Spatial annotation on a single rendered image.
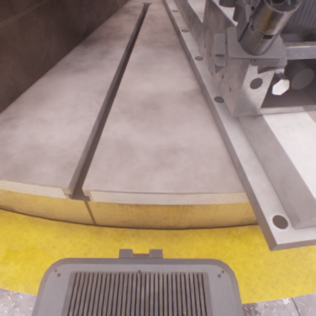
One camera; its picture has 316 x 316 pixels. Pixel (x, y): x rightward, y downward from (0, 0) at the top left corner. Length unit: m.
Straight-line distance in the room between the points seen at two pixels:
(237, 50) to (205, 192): 0.42
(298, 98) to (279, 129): 0.15
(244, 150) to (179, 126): 0.26
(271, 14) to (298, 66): 0.43
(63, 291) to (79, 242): 0.35
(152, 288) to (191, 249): 0.36
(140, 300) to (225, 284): 0.22
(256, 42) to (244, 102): 0.30
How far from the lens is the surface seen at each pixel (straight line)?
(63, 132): 0.97
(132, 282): 0.69
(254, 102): 0.77
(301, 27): 0.80
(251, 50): 0.50
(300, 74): 0.84
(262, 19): 0.45
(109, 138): 0.90
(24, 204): 1.08
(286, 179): 0.71
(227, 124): 0.90
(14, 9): 1.22
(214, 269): 0.71
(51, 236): 1.08
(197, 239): 1.01
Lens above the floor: 0.93
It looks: 49 degrees down
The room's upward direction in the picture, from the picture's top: 1 degrees clockwise
